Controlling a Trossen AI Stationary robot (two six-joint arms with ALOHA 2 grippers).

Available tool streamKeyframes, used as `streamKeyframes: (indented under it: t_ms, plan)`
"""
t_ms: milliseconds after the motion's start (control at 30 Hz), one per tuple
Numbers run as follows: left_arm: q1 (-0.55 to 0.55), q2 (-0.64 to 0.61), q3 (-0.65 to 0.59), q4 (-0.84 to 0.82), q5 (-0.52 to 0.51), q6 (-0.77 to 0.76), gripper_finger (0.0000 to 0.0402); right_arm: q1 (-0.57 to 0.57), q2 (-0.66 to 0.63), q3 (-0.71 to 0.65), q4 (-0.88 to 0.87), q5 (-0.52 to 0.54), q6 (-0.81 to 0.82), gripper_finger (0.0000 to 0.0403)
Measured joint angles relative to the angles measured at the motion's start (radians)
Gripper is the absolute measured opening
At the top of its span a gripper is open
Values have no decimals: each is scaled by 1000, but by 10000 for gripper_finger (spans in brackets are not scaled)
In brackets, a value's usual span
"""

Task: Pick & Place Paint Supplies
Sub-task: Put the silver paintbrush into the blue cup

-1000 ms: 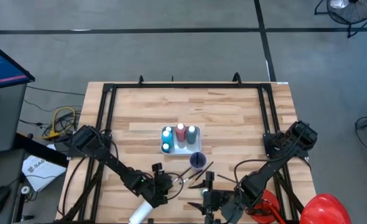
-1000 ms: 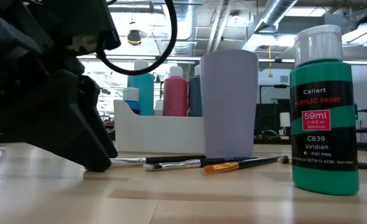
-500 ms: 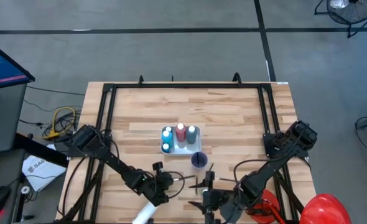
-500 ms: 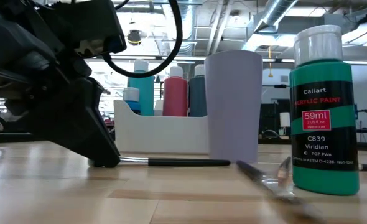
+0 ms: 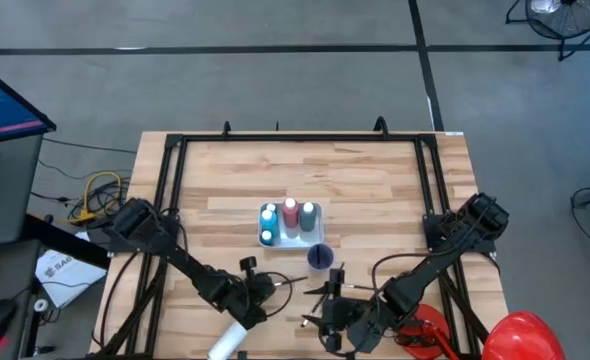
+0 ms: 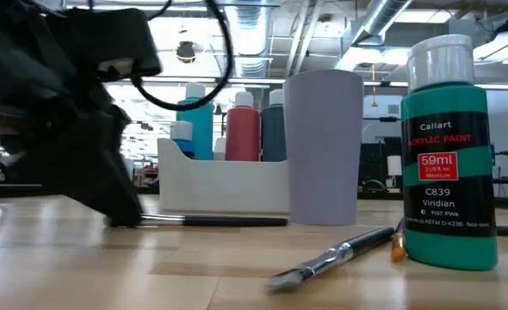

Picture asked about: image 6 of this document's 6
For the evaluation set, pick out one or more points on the black fluffy-tipped paint brush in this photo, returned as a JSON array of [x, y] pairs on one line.
[[237, 221]]

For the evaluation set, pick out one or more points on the black ceiling dome camera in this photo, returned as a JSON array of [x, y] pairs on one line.
[[186, 51]]

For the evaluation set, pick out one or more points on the small viridian green paint bottle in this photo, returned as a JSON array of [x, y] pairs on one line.
[[447, 172]]

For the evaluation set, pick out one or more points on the small blue paint bottle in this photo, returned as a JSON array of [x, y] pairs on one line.
[[181, 131]]

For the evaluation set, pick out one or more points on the wide ribbed silver duct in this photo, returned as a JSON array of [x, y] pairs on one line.
[[249, 30]]

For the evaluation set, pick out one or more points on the large turquoise paint bottle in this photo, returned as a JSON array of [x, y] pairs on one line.
[[202, 129]]

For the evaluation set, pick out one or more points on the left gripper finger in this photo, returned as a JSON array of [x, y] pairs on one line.
[[86, 172]]

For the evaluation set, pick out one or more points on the black flat-tipped paint brush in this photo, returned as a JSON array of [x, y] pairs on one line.
[[344, 253]]

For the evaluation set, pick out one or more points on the black metal table frame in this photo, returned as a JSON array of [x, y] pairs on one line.
[[379, 196]]

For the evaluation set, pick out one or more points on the black brush with orange end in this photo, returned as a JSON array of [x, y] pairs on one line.
[[398, 249]]

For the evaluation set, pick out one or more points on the white lampshade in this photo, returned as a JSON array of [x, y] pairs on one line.
[[394, 165]]

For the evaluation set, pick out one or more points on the white plastic caddy bin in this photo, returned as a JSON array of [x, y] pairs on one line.
[[219, 185]]

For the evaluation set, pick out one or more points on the long ceiling light strip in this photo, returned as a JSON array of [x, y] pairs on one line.
[[254, 80]]

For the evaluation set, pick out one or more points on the lavender plastic cup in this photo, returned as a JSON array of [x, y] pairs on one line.
[[323, 150]]

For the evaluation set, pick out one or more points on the slanted silver duct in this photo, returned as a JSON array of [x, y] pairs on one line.
[[383, 17]]

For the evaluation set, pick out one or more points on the dark grey paint bottle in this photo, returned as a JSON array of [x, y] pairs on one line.
[[273, 133]]

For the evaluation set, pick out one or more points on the large red paint bottle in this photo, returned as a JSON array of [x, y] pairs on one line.
[[242, 133]]

